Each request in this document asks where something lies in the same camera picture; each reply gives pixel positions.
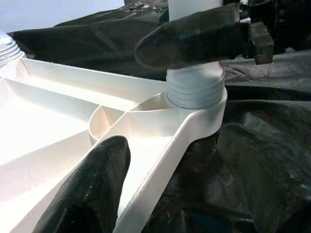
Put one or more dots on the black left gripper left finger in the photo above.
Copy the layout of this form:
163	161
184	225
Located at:
92	189

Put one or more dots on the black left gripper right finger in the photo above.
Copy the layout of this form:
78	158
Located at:
267	182

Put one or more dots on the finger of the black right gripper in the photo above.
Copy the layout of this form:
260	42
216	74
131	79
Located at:
189	41

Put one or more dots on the white plastic table leg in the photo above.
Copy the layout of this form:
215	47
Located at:
194	89
7	51

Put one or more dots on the white plastic table top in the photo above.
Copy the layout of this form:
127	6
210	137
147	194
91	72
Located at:
60	121

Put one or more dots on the black plastic sheet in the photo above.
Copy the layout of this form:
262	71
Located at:
267	109

